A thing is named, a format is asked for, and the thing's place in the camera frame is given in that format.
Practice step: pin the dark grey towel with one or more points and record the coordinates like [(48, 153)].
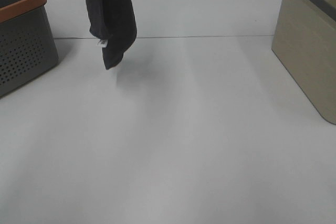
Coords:
[(113, 21)]

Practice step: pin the grey basket with orange rim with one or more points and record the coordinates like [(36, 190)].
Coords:
[(27, 44)]

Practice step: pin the beige bin with grey rim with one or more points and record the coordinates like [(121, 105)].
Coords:
[(304, 42)]

